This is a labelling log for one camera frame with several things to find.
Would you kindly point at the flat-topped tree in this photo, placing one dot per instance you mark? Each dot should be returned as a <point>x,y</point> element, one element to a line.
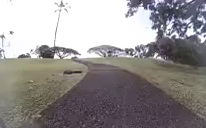
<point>62,51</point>
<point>106,50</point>

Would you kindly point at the dark drain in grass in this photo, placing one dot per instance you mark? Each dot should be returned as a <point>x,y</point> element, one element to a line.
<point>72,71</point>

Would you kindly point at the dark asphalt path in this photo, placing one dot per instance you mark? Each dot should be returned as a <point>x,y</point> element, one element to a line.
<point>114,100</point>

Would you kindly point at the tall palm tree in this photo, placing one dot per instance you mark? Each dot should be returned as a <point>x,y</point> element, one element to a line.
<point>56,30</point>

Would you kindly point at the large dark tree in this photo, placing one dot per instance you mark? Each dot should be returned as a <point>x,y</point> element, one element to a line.
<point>164,16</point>

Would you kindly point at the grass beside path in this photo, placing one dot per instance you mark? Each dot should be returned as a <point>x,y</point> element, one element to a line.
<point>21,83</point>

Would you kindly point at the row of dark bushes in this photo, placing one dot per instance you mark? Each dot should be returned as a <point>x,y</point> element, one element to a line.
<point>187,51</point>

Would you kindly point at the small palm tree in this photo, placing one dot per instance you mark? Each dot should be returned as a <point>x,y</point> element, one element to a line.
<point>3,41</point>

